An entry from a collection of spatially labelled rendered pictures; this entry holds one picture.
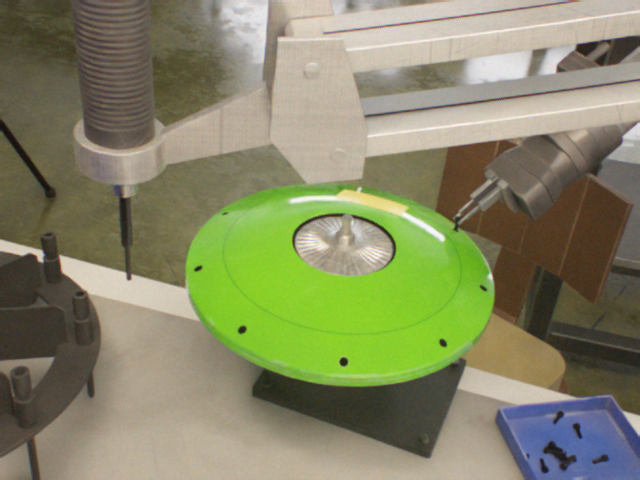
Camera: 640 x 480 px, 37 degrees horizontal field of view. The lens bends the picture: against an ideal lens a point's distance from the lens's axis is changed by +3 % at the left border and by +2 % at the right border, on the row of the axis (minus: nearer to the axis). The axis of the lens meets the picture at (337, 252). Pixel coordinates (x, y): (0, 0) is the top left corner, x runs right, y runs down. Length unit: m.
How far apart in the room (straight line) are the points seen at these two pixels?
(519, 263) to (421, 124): 1.12
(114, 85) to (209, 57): 3.28
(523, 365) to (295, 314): 0.75
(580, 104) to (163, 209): 2.38
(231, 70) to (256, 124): 3.16
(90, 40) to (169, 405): 0.56
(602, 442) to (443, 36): 0.62
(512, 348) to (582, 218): 0.24
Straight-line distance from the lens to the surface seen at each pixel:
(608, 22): 0.54
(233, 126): 0.54
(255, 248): 0.91
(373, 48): 0.51
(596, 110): 0.56
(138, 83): 0.52
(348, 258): 0.90
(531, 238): 1.61
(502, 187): 1.00
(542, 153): 1.03
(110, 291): 1.13
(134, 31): 0.50
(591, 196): 1.51
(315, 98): 0.51
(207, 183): 3.00
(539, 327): 2.34
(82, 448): 0.97
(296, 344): 0.83
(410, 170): 3.17
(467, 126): 0.54
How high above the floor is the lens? 1.64
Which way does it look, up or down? 37 degrees down
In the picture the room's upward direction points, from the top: 7 degrees clockwise
